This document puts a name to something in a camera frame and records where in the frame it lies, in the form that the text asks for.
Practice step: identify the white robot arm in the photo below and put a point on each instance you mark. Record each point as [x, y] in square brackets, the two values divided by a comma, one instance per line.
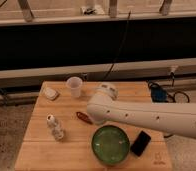
[174, 118]

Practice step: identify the white plastic cup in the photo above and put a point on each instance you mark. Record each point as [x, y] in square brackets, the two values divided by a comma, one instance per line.
[74, 84]

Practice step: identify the brown oblong object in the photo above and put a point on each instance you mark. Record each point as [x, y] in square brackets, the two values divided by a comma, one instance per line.
[83, 117]

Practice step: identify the green bowl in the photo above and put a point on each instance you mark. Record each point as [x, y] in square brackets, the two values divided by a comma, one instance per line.
[110, 145]

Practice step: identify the blue object on floor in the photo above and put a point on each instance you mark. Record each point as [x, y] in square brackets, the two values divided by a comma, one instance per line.
[158, 94]

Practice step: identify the black smartphone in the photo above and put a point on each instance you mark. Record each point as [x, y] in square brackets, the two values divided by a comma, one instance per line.
[140, 143]

